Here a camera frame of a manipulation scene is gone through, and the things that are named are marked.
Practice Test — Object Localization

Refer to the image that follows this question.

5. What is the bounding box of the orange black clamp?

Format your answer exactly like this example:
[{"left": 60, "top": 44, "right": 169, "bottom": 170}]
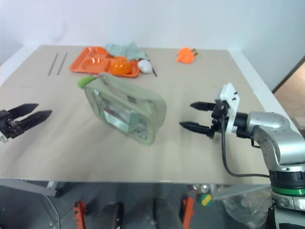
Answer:
[
  {"left": 72, "top": 200, "right": 87, "bottom": 229},
  {"left": 181, "top": 197, "right": 195, "bottom": 229}
]

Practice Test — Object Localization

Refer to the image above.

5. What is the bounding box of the orange plastic toy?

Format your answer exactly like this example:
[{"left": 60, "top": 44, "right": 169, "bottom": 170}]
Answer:
[{"left": 176, "top": 47, "right": 200, "bottom": 64}]

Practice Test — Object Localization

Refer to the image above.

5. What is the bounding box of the teal cloth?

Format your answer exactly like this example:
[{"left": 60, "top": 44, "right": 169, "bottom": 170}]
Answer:
[{"left": 103, "top": 42, "right": 149, "bottom": 61}]

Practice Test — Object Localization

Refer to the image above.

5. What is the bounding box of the orange bowl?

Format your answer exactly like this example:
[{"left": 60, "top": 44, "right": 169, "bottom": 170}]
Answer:
[{"left": 110, "top": 56, "right": 132, "bottom": 75}]

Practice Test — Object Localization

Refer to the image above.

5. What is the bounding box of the orange compartment tray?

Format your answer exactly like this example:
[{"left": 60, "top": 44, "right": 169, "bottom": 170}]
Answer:
[{"left": 69, "top": 46, "right": 140, "bottom": 78}]

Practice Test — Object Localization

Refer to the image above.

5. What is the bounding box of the green transparent zipper pouch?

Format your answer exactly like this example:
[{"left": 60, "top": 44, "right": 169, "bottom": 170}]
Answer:
[{"left": 83, "top": 73, "right": 167, "bottom": 146}]

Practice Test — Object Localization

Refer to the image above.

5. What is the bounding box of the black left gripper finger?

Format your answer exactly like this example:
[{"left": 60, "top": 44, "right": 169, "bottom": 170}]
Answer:
[
  {"left": 7, "top": 103, "right": 40, "bottom": 118},
  {"left": 17, "top": 110, "right": 53, "bottom": 136}
]

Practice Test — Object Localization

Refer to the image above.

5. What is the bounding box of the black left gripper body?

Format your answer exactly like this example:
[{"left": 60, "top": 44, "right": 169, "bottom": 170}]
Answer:
[{"left": 0, "top": 110, "right": 24, "bottom": 139}]

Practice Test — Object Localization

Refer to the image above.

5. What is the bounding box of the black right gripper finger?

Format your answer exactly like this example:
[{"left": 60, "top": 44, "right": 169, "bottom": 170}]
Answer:
[
  {"left": 179, "top": 121, "right": 211, "bottom": 135},
  {"left": 189, "top": 102, "right": 217, "bottom": 112}
]

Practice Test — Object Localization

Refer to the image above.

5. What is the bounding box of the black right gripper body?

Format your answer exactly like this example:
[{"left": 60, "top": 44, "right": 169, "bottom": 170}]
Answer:
[{"left": 208, "top": 99, "right": 230, "bottom": 139}]

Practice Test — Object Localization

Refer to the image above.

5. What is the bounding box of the black thin stick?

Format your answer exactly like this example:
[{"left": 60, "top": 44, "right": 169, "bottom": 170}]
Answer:
[{"left": 144, "top": 53, "right": 158, "bottom": 77}]

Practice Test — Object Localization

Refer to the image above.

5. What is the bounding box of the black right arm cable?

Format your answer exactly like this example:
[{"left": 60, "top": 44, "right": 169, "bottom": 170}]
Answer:
[{"left": 220, "top": 114, "right": 270, "bottom": 178}]

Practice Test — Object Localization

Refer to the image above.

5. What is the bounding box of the green yellow round object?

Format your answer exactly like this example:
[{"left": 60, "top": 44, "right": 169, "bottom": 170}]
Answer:
[{"left": 198, "top": 193, "right": 212, "bottom": 206}]

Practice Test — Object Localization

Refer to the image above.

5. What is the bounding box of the white round object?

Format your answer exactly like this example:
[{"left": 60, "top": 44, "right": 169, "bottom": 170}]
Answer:
[{"left": 137, "top": 60, "right": 153, "bottom": 74}]

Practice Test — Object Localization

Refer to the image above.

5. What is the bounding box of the clear plastic bag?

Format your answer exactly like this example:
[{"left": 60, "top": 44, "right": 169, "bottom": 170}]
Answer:
[{"left": 209, "top": 185, "right": 274, "bottom": 229}]

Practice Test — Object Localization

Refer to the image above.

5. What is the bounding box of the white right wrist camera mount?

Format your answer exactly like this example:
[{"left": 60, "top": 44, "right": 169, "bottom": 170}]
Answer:
[{"left": 214, "top": 83, "right": 241, "bottom": 134}]

